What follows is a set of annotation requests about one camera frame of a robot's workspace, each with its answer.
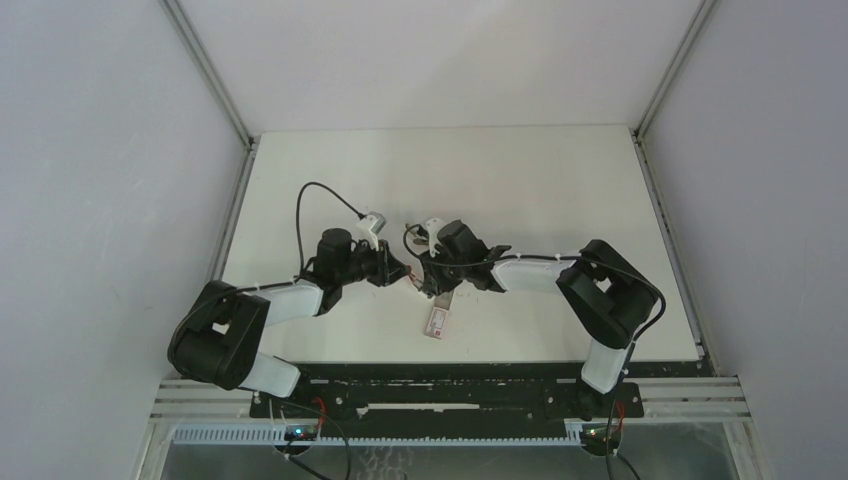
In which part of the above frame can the aluminium frame rail left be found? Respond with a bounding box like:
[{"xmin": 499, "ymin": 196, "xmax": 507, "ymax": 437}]
[{"xmin": 158, "ymin": 0, "xmax": 260, "ymax": 286}]

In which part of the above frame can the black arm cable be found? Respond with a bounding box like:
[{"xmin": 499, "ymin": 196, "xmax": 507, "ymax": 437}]
[
  {"xmin": 402, "ymin": 223, "xmax": 667, "ymax": 480},
  {"xmin": 166, "ymin": 182, "xmax": 366, "ymax": 372}
]

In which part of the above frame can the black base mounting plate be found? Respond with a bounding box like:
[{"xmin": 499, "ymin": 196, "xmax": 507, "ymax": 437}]
[{"xmin": 249, "ymin": 362, "xmax": 645, "ymax": 440}]

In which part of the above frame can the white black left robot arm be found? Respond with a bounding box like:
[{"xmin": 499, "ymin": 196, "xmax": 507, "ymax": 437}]
[{"xmin": 167, "ymin": 228, "xmax": 411, "ymax": 417}]

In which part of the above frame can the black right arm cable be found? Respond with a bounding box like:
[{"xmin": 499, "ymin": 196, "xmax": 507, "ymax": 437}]
[{"xmin": 402, "ymin": 223, "xmax": 667, "ymax": 480}]

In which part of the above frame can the aluminium frame rail right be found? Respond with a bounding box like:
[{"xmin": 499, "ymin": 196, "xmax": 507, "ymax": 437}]
[{"xmin": 631, "ymin": 0, "xmax": 721, "ymax": 375}]

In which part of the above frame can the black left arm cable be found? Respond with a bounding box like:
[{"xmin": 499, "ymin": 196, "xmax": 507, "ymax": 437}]
[{"xmin": 166, "ymin": 182, "xmax": 366, "ymax": 372}]

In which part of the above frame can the red white staples box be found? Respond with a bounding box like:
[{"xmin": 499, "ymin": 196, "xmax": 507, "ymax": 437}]
[{"xmin": 424, "ymin": 292, "xmax": 453, "ymax": 339}]

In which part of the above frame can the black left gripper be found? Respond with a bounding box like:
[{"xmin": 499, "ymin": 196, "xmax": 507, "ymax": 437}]
[{"xmin": 336, "ymin": 236, "xmax": 410, "ymax": 288}]

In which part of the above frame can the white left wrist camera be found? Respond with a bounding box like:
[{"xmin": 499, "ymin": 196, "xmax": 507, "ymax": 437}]
[{"xmin": 356, "ymin": 212, "xmax": 386, "ymax": 251}]

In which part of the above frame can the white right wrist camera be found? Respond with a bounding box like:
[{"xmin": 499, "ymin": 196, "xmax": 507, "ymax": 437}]
[{"xmin": 423, "ymin": 217, "xmax": 446, "ymax": 258}]

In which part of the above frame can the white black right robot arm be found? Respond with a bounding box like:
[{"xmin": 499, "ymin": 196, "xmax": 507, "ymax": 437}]
[{"xmin": 403, "ymin": 218, "xmax": 667, "ymax": 416}]

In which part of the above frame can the aluminium frame rail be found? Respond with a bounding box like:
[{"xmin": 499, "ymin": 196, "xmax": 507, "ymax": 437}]
[
  {"xmin": 631, "ymin": 0, "xmax": 721, "ymax": 375},
  {"xmin": 158, "ymin": 0, "xmax": 260, "ymax": 286}
]

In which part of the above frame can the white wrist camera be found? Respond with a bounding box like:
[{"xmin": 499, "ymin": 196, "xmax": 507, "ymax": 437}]
[
  {"xmin": 356, "ymin": 212, "xmax": 386, "ymax": 251},
  {"xmin": 423, "ymin": 217, "xmax": 446, "ymax": 258}
]

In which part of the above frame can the front aluminium rail assembly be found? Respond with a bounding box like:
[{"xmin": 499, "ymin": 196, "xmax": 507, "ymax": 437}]
[{"xmin": 134, "ymin": 363, "xmax": 771, "ymax": 479}]

